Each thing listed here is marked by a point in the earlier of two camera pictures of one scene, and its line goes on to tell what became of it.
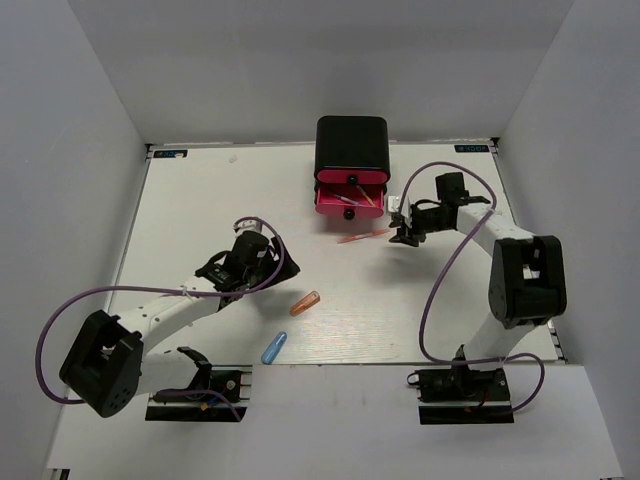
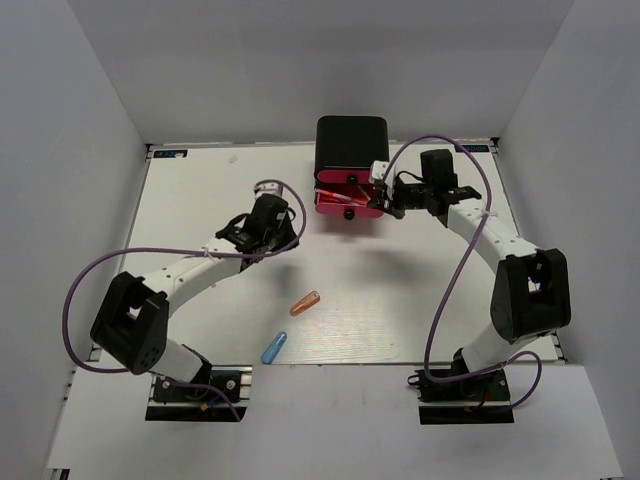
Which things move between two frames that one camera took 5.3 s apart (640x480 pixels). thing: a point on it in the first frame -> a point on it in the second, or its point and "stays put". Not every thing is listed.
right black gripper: [408, 239] -> [382, 201]
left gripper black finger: [287, 269] -> [289, 238]
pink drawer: [350, 200] stays put
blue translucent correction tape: [273, 348] stays put
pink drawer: [352, 177] stays put
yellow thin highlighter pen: [369, 200] stays put
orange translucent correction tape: [308, 301] stays put
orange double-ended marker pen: [378, 232] -> [339, 197]
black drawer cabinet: [346, 142] stays put
